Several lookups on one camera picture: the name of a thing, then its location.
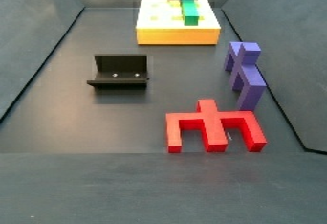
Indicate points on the yellow peg board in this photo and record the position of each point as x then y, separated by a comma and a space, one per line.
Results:
161, 24

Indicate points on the red shaped block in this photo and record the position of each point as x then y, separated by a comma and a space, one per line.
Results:
211, 122

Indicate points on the purple shaped block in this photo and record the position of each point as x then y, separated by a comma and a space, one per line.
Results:
245, 79

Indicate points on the green block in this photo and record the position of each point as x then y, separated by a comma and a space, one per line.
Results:
189, 12

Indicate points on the black angle bracket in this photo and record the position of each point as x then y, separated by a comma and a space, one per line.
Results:
120, 70

